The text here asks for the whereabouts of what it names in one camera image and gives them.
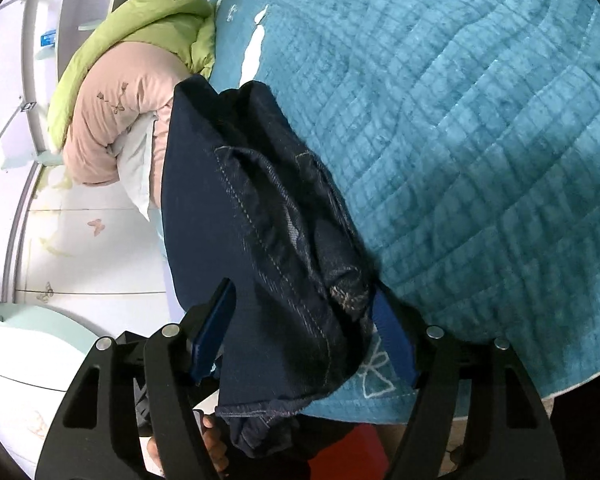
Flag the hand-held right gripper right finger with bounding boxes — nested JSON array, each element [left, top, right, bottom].
[[370, 285, 566, 480]]

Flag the white butterfly print wardrobe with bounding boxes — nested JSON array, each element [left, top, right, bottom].
[[0, 160, 181, 306]]

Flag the dark denim jacket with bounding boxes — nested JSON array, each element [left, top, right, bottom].
[[160, 75, 381, 461]]

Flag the person's left hand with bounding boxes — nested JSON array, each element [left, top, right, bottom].
[[200, 412, 231, 478]]

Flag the teal quilted bed mat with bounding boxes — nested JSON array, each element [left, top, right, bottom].
[[207, 0, 600, 413]]

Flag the lilac wall shelf unit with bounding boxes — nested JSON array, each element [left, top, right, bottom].
[[0, 0, 131, 161]]

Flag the pink quilt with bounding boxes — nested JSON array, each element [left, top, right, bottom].
[[62, 42, 181, 211]]

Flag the light blue striped sheet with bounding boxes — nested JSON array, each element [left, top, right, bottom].
[[149, 207, 170, 261]]

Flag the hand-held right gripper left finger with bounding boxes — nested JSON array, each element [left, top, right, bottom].
[[34, 277, 238, 480]]

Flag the white pillow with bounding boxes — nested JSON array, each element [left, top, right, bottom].
[[111, 114, 170, 222]]

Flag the green quilt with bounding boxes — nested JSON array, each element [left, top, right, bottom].
[[47, 0, 217, 156]]

